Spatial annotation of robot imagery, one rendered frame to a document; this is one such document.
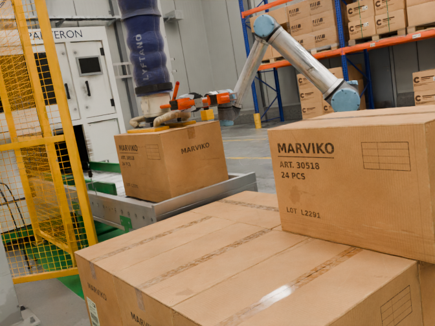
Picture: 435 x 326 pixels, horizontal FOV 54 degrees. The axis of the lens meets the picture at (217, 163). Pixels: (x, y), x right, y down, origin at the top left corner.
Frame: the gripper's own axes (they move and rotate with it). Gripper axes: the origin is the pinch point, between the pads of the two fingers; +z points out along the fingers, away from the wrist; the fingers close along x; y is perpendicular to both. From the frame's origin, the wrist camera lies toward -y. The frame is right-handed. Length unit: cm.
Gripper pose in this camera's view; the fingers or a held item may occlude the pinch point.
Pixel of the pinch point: (182, 103)
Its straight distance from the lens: 239.8
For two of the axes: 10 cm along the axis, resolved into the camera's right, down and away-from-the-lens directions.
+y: -6.1, -0.4, 7.9
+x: -1.5, -9.8, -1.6
